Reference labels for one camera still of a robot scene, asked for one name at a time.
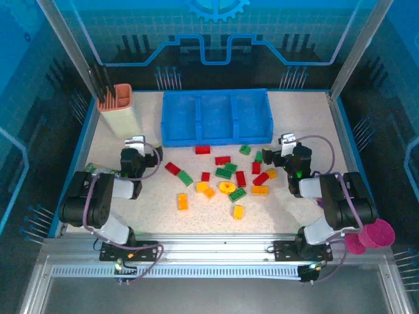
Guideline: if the green packet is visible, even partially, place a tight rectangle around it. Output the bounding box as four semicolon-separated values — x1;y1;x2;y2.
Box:
84;162;121;177

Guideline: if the white holder with pink rim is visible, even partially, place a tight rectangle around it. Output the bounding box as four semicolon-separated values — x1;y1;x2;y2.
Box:
97;83;138;138

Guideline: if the blue three-compartment bin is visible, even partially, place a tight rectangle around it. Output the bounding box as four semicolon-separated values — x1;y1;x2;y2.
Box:
160;88;273;148

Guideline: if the black utensil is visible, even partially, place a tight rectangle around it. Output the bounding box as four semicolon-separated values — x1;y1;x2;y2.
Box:
95;63;109;100
87;67;103;99
101;65;115;97

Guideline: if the small pink cup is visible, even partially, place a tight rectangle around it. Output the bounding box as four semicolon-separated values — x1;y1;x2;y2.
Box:
345;234;367;256

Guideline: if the large pink cup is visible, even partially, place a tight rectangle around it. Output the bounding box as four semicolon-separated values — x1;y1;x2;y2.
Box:
358;218;396;249

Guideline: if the small black control box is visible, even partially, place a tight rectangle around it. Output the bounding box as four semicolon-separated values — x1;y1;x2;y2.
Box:
113;257;138;285
299;263;320;284

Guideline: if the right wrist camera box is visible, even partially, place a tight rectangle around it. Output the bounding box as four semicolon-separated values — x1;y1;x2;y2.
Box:
278;133;296;154

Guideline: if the purple cable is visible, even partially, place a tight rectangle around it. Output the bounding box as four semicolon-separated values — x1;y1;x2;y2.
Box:
294;135;366;284
81;141;164;283

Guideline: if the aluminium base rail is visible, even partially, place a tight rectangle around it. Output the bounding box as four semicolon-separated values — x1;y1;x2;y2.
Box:
39;232;395;266

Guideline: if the slotted cable duct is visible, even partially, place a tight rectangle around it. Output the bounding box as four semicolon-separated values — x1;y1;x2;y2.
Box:
51;265;304;279

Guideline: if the aluminium frame post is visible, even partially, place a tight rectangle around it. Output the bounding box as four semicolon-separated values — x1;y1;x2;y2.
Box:
329;0;394;103
35;0;100;96

